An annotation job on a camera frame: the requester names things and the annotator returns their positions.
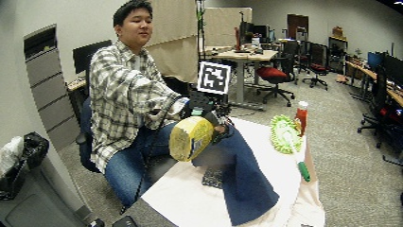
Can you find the yellow cylindrical canister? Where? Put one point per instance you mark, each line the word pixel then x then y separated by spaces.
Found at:
pixel 190 138

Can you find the black trash bag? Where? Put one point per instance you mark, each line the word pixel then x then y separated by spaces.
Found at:
pixel 37 148

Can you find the grey waste bin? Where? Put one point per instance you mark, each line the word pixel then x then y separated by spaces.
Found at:
pixel 35 206

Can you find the wooden top office desk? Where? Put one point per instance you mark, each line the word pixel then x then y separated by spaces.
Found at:
pixel 248 57

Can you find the long wooden desk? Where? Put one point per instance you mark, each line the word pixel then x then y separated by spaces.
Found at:
pixel 369 74

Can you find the dark blue cloth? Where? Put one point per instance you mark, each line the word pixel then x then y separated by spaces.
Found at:
pixel 246 176

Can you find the beige partition screen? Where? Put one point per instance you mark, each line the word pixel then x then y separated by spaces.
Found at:
pixel 223 26
pixel 175 41

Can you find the blue office chair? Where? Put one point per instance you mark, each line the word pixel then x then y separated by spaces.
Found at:
pixel 86 148

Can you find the large black monitor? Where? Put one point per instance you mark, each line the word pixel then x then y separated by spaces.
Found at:
pixel 394 69

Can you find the black device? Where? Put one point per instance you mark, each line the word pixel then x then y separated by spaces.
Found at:
pixel 126 222

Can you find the blue screen monitor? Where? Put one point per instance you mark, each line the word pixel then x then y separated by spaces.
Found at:
pixel 375 60

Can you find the cardboard box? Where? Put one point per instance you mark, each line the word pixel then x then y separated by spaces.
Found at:
pixel 339 32

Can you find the white plastic bag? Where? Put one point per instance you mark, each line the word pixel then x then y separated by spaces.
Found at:
pixel 11 154

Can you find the white marker cube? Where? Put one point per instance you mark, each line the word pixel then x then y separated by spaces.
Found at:
pixel 215 77

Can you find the cream tablecloth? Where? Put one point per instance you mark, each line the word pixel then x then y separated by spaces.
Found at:
pixel 312 201

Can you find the black mesh office chair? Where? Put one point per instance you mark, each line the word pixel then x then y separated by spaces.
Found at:
pixel 319 63

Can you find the red seat office chair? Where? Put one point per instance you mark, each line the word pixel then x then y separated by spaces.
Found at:
pixel 273 74

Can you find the brown door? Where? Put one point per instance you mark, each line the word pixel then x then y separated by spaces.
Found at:
pixel 299 25

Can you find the red sauce bottle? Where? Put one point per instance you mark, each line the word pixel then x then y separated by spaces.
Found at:
pixel 301 119

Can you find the grey filing cabinet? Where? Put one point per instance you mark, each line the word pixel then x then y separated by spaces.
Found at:
pixel 51 91

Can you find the the person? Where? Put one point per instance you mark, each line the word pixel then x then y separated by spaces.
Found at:
pixel 122 94

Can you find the black shelf unit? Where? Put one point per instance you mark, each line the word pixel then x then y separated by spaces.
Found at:
pixel 339 53

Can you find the black stand pole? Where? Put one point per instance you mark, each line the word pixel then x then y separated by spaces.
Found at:
pixel 202 28

